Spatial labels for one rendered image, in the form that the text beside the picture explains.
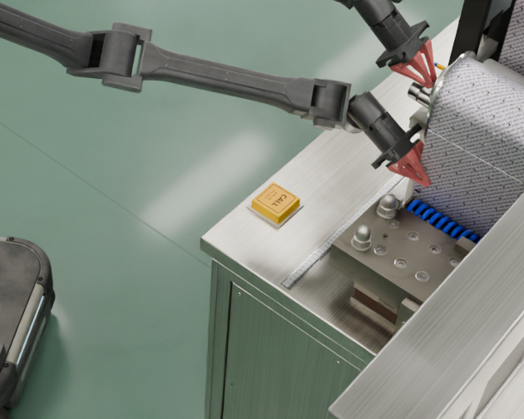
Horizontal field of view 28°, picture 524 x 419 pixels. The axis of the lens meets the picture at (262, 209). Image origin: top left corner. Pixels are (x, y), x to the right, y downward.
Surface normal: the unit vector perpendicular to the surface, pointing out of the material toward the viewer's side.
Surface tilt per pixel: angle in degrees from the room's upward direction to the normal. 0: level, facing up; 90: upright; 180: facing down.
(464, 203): 90
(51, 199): 0
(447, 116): 90
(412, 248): 0
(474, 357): 0
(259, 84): 39
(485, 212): 90
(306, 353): 90
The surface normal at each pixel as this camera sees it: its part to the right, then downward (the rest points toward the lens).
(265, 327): -0.62, 0.55
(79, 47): 0.75, 0.06
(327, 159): 0.07, -0.67
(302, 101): 0.24, -0.06
